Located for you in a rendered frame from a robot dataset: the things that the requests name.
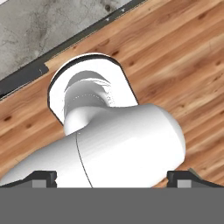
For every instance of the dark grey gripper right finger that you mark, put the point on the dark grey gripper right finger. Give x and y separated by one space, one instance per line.
180 176

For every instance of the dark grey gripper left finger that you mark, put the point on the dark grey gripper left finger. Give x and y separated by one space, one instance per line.
43 176

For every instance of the white rounded cylinder, black rim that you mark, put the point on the white rounded cylinder, black rim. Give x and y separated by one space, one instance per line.
125 145

